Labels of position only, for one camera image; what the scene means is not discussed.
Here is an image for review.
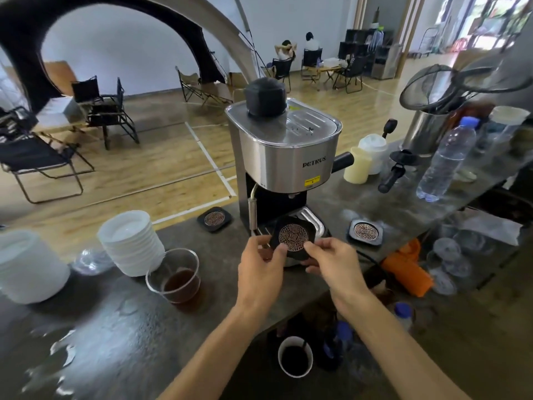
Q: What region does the person's left hand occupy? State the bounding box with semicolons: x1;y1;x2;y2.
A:
235;235;289;309

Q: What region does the person's right hand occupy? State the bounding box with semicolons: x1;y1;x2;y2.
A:
301;237;374;315

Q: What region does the black coaster with patterned centre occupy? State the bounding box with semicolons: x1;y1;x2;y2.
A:
197;206;233;234
347;218;384;247
270;216;322;263

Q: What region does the person's left forearm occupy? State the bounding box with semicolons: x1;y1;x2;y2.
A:
157;302;269;400

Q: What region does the person's right forearm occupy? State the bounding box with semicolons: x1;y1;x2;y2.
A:
342;299;472;400

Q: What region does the cream plastic cup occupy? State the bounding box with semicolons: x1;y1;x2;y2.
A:
343;146;373;185

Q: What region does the orange plastic packet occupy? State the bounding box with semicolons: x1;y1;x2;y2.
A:
381;238;435;299

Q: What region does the blue plastic bottle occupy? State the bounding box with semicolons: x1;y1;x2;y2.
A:
323;320;355;361

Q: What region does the stainless steel espresso machine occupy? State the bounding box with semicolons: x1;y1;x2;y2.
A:
225;97;355;268

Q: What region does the white paper cup black coffee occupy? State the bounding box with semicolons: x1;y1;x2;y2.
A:
277;336;314;379

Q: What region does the clear cup with brown drink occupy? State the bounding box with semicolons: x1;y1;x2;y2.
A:
145;248;202;306

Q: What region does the small bottle with blue cap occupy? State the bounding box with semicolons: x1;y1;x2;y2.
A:
393;302;415;332

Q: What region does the white cup with lid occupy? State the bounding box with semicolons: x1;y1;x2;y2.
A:
358;133;390;176

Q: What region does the pile of clear dome lids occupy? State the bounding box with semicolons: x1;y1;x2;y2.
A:
428;228;473;297

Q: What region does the stack of white cup lids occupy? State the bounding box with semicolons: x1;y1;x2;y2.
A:
97;210;166;278

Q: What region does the clear water bottle blue cap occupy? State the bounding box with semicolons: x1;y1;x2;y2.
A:
416;116;480;203

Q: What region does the steel utensil pot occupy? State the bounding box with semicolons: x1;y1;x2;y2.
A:
401;107;455;157

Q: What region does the black round machine cap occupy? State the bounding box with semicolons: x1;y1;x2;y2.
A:
244;77;288;118

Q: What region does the low wooden camp table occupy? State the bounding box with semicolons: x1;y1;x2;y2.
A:
305;64;343;92

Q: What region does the white plastic bag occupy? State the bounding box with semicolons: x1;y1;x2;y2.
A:
457;213;524;247

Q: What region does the black folding camp chair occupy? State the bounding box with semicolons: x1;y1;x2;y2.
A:
271;57;295;94
332;55;369;94
300;48;324;82
71;76;140;151

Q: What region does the beige folding camp chair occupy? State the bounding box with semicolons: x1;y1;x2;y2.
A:
175;66;235;108

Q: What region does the round mesh strainer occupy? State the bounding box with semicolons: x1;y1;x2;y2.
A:
399;64;459;114

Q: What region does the black storage shelf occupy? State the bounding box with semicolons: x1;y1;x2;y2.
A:
338;28;395;75

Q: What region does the clear jar with white lid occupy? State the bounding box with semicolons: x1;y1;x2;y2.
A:
478;106;531;155

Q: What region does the black folding lounge chair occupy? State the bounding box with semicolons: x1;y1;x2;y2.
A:
0;106;95;205

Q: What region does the black and white arched tent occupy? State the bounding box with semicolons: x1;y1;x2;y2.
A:
0;0;262;115

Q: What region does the black handled portafilter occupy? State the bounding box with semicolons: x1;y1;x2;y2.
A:
378;149;419;194

